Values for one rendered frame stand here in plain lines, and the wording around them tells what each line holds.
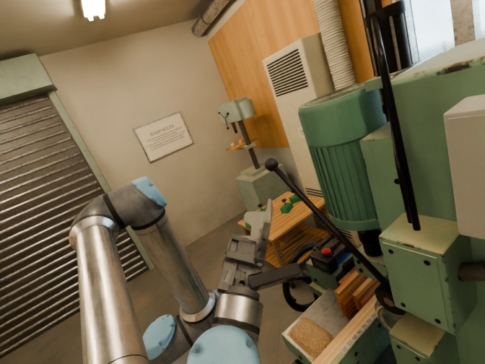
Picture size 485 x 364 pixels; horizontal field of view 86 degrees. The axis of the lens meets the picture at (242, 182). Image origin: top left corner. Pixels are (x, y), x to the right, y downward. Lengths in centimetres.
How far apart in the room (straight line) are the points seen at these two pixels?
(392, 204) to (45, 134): 333
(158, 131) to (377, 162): 315
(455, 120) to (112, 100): 338
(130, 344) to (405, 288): 43
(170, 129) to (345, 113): 311
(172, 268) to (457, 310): 75
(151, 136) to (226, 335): 322
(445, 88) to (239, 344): 41
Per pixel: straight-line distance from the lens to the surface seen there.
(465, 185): 39
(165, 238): 88
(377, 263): 78
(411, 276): 49
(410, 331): 63
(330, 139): 58
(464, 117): 36
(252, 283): 55
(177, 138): 355
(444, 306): 50
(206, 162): 368
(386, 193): 58
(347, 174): 60
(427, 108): 43
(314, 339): 84
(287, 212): 231
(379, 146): 54
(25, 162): 352
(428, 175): 47
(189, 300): 106
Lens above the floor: 157
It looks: 17 degrees down
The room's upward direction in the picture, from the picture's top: 22 degrees counter-clockwise
